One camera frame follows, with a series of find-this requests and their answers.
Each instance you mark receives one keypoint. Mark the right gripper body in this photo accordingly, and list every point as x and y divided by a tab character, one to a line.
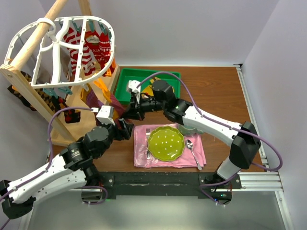
141	106

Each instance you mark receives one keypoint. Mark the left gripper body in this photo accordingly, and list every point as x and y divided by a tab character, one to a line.
113	135

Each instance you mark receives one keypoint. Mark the yellow monster sock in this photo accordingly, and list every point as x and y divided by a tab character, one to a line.
148	89

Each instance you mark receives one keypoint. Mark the purple yellow striped sock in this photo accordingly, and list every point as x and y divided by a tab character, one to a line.
91	100

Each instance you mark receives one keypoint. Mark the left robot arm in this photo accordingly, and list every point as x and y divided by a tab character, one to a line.
72	168

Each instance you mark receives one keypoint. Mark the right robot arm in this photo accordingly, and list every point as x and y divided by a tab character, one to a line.
241	138

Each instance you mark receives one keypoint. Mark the white round sock hanger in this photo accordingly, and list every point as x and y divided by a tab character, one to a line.
53	40

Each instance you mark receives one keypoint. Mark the wooden hanger stand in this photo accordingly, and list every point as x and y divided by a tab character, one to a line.
20	73

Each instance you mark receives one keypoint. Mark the silver fork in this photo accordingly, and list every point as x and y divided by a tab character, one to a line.
147	134

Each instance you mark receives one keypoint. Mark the green scalloped plate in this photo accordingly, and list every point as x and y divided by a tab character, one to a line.
166	143

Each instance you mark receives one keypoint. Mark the teal ceramic mug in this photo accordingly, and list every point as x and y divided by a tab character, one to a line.
189	131

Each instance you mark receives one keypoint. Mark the black argyle sock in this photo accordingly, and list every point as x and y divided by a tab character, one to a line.
55	103

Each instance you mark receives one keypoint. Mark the silver spoon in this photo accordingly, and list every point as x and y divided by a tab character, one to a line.
189	145

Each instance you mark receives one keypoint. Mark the red patterned sock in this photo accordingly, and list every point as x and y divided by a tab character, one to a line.
104	54

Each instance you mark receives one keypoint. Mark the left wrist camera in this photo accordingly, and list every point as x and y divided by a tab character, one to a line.
105	115

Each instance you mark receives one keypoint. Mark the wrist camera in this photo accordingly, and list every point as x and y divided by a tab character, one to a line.
133	87
105	115

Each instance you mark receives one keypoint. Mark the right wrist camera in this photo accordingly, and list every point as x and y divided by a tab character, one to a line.
133	87

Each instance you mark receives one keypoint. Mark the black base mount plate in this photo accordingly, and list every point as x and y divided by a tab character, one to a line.
163	184

